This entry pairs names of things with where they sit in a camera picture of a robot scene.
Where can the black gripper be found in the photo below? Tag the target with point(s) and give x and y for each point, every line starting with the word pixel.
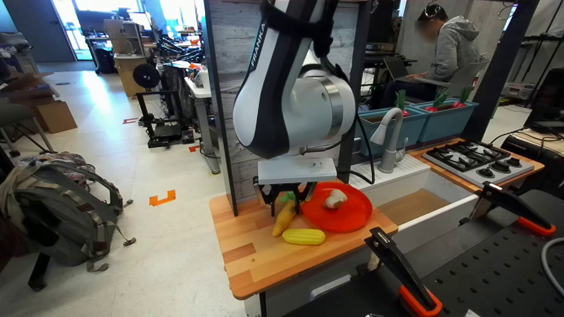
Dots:
pixel 265 190

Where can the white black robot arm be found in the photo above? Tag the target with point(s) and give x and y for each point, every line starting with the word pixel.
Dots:
pixel 311 106

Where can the yellow toy lemon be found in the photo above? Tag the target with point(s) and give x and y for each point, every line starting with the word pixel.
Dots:
pixel 304 236

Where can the white toy garlic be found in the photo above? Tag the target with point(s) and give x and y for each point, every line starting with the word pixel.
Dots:
pixel 335 199

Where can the red plastic plate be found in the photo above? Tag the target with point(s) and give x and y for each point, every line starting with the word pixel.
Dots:
pixel 346 218

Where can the grey cabinet front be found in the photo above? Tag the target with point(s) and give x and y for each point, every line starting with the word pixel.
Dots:
pixel 305 287

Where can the white toy sink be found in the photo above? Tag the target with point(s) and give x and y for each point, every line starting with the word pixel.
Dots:
pixel 381 174

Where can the blue plastic bin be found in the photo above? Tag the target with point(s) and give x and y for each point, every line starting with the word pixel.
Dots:
pixel 376 132
pixel 450 123

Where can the grey toy faucet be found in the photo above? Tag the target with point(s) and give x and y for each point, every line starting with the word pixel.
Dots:
pixel 392 146

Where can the grey desk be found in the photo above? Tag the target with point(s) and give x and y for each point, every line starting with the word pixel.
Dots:
pixel 203 116

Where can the grey wood backdrop panel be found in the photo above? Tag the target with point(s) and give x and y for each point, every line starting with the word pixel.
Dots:
pixel 226 70

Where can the black machine stand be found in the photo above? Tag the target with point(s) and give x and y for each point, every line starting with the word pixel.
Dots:
pixel 161 129

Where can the toy stove with black burners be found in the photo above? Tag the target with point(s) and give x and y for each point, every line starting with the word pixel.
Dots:
pixel 476 160

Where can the wooden cart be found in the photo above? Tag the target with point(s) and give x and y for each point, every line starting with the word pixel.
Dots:
pixel 126 63

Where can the person in grey hoodie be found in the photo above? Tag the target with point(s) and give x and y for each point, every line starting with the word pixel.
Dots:
pixel 455 55

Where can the black perforated board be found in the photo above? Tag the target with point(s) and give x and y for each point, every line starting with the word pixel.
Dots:
pixel 499 275

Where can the grey backpack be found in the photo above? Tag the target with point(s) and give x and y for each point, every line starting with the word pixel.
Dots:
pixel 59 204

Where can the cardboard box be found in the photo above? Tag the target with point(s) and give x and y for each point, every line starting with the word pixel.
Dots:
pixel 55 116

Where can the black slanted beam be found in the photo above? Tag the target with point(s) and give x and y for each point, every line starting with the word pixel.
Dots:
pixel 499 63

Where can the white wrist mount plate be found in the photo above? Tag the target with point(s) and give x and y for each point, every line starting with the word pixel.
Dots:
pixel 297 169

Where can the black frame post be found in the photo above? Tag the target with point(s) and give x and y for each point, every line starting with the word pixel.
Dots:
pixel 348 158
pixel 219 99

